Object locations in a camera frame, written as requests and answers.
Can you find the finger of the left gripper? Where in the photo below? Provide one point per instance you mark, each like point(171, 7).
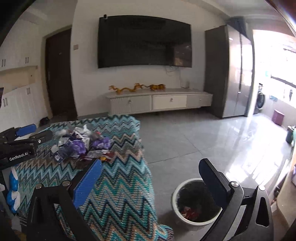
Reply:
point(25, 130)

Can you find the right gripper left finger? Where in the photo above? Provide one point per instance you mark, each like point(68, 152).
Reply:
point(84, 182)

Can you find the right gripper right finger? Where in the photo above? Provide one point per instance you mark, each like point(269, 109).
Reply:
point(216, 182)

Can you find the red snack wrapper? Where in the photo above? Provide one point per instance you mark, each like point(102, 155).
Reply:
point(190, 213)

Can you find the purple plastic wrapper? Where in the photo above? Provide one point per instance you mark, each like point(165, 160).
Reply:
point(74, 148)

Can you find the white trash bin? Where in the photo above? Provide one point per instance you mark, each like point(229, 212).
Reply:
point(195, 194)

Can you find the blue white gloved left hand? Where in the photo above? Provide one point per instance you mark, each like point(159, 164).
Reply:
point(13, 197)

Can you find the zigzag knitted table cloth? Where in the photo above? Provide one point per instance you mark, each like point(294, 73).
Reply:
point(121, 204)

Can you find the purple stool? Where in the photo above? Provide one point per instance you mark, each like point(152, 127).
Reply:
point(278, 117)

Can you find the dark brown door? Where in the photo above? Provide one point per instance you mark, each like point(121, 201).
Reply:
point(58, 74)

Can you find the washing machine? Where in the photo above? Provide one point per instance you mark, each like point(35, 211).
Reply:
point(260, 101)

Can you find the white tv cabinet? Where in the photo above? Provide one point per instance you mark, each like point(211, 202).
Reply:
point(147, 101)

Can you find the golden tiger figurine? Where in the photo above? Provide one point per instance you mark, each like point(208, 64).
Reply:
point(153, 87)

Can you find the golden dragon figurine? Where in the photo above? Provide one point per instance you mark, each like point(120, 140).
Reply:
point(120, 90)

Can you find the dark tall cabinet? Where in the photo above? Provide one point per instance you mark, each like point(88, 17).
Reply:
point(228, 71)

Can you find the white wall cabinets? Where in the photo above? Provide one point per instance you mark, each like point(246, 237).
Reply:
point(23, 101)

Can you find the wall mounted black television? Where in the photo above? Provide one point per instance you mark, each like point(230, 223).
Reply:
point(130, 40)

